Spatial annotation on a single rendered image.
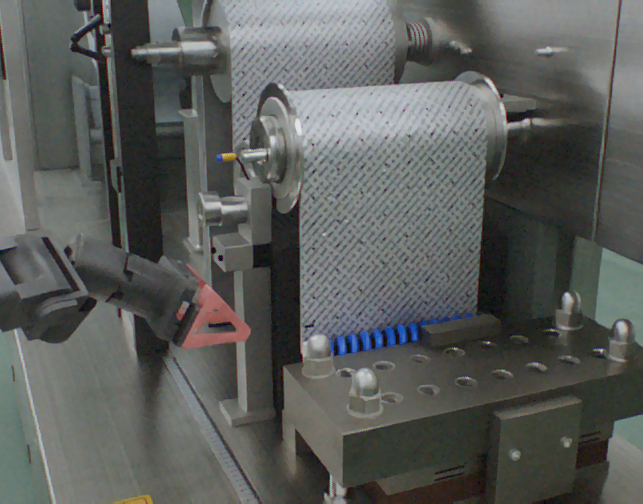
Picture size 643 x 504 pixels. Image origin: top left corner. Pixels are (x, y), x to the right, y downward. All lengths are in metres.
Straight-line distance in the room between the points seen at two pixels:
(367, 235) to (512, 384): 0.23
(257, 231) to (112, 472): 0.32
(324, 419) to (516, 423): 0.19
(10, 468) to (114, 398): 1.66
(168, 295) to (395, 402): 0.26
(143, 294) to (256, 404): 0.28
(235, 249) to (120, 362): 0.35
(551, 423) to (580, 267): 0.47
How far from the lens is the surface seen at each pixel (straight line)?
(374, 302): 1.04
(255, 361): 1.10
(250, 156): 0.96
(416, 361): 1.00
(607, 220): 1.04
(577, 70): 1.07
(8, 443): 2.98
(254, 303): 1.07
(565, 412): 0.95
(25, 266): 0.85
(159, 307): 0.92
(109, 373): 1.28
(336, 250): 0.99
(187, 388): 1.22
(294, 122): 0.94
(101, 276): 0.89
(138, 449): 1.09
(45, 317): 0.84
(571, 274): 1.37
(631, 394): 1.04
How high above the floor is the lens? 1.46
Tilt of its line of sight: 19 degrees down
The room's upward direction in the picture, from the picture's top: straight up
